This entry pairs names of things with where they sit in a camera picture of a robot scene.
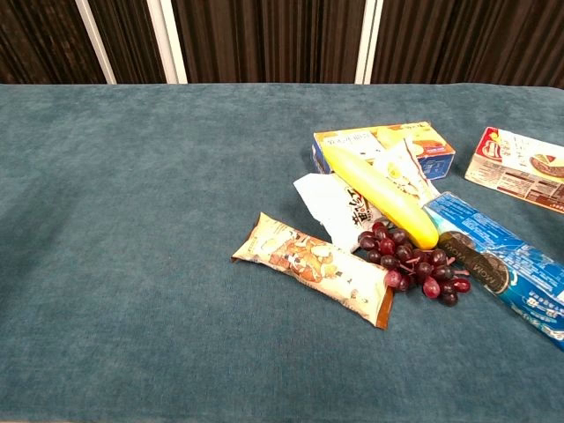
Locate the red white snack carton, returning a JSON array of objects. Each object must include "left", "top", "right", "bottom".
[{"left": 464, "top": 126, "right": 564, "bottom": 216}]

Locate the orange cracker box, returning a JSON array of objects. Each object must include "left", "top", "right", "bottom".
[{"left": 312, "top": 121, "right": 456, "bottom": 182}]

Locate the white packet black script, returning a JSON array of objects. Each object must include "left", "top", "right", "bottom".
[{"left": 293, "top": 173, "right": 387, "bottom": 255}]

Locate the beige nut bar wrapper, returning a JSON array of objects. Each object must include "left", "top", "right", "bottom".
[{"left": 230, "top": 211, "right": 396, "bottom": 330}]

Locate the yellow banana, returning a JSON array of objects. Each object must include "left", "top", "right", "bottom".
[{"left": 323, "top": 145, "right": 441, "bottom": 250}]

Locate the dark red grape bunch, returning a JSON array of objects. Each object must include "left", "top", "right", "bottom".
[{"left": 357, "top": 220, "right": 472, "bottom": 308}]

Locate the teal velvet tablecloth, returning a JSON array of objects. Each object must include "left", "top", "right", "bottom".
[{"left": 0, "top": 82, "right": 564, "bottom": 423}]

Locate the blue sandwich cookie pack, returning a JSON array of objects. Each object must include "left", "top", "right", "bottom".
[{"left": 422, "top": 190, "right": 564, "bottom": 353}]

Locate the white partition post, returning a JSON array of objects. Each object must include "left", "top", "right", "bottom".
[
  {"left": 146, "top": 0, "right": 189, "bottom": 85},
  {"left": 354, "top": 0, "right": 384, "bottom": 85},
  {"left": 74, "top": 0, "right": 118, "bottom": 85}
]

